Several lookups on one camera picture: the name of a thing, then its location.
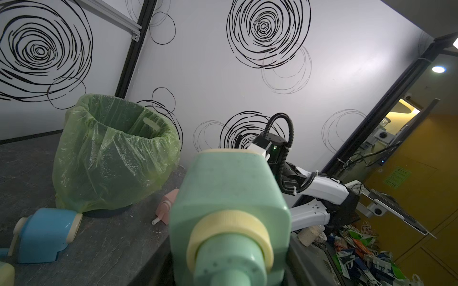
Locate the green cream pencil sharpener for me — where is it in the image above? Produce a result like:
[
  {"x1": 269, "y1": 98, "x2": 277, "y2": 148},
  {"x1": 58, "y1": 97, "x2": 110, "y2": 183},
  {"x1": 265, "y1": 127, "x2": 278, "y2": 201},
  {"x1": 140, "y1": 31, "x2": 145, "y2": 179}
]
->
[{"x1": 169, "y1": 149, "x2": 292, "y2": 286}]

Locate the pink pencil sharpener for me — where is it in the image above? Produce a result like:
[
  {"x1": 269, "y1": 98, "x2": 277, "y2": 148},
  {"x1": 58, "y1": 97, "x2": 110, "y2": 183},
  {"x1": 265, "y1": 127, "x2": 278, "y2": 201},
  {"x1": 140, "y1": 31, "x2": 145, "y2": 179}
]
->
[{"x1": 151, "y1": 188, "x2": 179, "y2": 225}]

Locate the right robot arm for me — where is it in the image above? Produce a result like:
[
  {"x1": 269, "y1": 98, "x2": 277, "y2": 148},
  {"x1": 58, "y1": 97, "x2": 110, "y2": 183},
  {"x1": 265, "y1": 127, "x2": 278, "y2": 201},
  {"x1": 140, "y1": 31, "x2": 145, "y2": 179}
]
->
[{"x1": 248, "y1": 113, "x2": 360, "y2": 235}]

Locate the blue sharpener right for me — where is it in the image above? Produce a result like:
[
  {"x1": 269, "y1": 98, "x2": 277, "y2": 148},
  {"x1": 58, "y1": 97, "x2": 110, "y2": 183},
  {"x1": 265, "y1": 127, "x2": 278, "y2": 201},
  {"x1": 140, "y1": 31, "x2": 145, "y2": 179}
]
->
[{"x1": 1, "y1": 208, "x2": 83, "y2": 264}]

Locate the yellow green pencil sharpener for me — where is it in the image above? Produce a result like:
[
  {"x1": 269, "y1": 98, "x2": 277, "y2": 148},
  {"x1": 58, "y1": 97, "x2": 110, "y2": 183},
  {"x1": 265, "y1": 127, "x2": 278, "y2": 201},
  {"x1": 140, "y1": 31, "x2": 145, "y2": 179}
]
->
[{"x1": 0, "y1": 262, "x2": 15, "y2": 286}]

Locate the bin with green bag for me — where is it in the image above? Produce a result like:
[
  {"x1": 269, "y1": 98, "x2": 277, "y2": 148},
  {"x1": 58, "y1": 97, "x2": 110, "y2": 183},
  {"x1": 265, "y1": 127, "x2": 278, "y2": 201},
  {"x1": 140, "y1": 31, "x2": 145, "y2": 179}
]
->
[{"x1": 52, "y1": 94, "x2": 181, "y2": 213}]

